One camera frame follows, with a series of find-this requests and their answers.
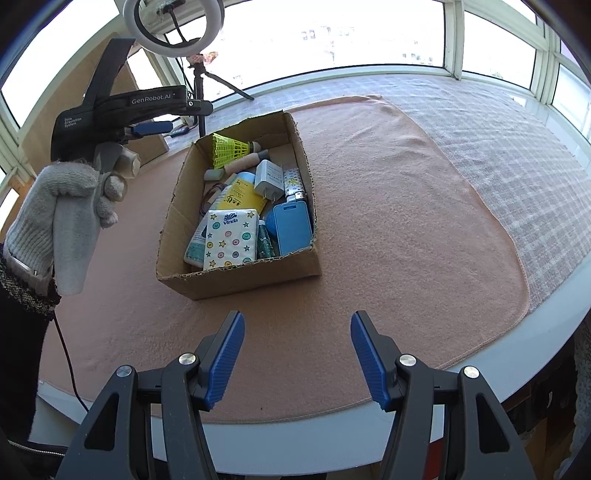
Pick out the patterned white lighter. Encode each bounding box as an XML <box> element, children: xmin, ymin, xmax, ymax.
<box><xmin>283</xmin><ymin>168</ymin><xmax>307</xmax><ymax>202</ymax></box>

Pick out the white USB wall charger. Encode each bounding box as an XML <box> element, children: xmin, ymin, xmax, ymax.
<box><xmin>254</xmin><ymin>160</ymin><xmax>284</xmax><ymax>202</ymax></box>

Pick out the black inline cable remote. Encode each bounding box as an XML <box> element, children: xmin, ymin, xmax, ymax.
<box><xmin>169</xmin><ymin>126</ymin><xmax>190</xmax><ymax>138</ymax></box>

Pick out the round blue tin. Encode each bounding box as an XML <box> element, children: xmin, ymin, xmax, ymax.
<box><xmin>264</xmin><ymin>211</ymin><xmax>277</xmax><ymax>239</ymax></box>

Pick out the yellow plastic shuttlecock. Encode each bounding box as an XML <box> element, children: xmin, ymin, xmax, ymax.
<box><xmin>212</xmin><ymin>133</ymin><xmax>262</xmax><ymax>169</ymax></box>

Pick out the white lotion bottle blue cap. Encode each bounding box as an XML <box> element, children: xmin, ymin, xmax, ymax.
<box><xmin>183</xmin><ymin>172</ymin><xmax>266</xmax><ymax>271</ymax></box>

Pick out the blue plastic phone stand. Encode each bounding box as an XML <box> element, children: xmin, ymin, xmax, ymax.
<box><xmin>273</xmin><ymin>200</ymin><xmax>312</xmax><ymax>256</ymax></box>

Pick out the white ring light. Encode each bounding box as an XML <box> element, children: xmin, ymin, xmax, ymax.
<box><xmin>122</xmin><ymin>1</ymin><xmax>224</xmax><ymax>58</ymax></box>

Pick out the open cardboard box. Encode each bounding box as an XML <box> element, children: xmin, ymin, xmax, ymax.
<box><xmin>156</xmin><ymin>111</ymin><xmax>322</xmax><ymax>300</ymax></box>

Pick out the black tripod stand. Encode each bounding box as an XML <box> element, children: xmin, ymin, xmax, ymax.
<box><xmin>177</xmin><ymin>55</ymin><xmax>257</xmax><ymax>139</ymax></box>

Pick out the yellow black box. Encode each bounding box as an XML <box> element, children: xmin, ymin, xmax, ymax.
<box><xmin>214</xmin><ymin>178</ymin><xmax>267</xmax><ymax>214</ymax></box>

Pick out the black charging cable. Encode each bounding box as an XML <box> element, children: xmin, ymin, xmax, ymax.
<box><xmin>52</xmin><ymin>310</ymin><xmax>91</xmax><ymax>414</ymax></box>

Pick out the left black sleeve forearm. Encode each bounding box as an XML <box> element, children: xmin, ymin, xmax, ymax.
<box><xmin>1</xmin><ymin>247</ymin><xmax>60</xmax><ymax>442</ymax></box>

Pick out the webcam on ring light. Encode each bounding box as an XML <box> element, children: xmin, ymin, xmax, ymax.
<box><xmin>156</xmin><ymin>0</ymin><xmax>185</xmax><ymax>15</ymax></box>

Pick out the small white translucent cap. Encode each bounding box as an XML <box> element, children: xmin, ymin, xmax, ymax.
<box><xmin>204</xmin><ymin>169</ymin><xmax>225</xmax><ymax>182</ymax></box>

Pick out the star patterned tissue pack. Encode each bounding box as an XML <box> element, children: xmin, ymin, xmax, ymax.
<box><xmin>204</xmin><ymin>209</ymin><xmax>259</xmax><ymax>270</ymax></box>

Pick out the small pink cosmetic bottle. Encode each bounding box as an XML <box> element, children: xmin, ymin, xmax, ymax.
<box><xmin>223</xmin><ymin>150</ymin><xmax>270</xmax><ymax>175</ymax></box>

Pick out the left white gloved hand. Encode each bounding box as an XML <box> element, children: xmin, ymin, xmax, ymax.
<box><xmin>3</xmin><ymin>143</ymin><xmax>140</xmax><ymax>296</ymax></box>

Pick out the green white small tube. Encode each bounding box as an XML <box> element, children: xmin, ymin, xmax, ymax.
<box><xmin>257</xmin><ymin>220</ymin><xmax>276</xmax><ymax>259</ymax></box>

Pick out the checkered white bedsheet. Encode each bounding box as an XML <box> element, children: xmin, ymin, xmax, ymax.
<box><xmin>212</xmin><ymin>75</ymin><xmax>590</xmax><ymax>325</ymax></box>

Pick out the large wooden board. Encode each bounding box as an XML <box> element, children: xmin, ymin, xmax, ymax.
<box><xmin>18</xmin><ymin>32</ymin><xmax>171</xmax><ymax>174</ymax></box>

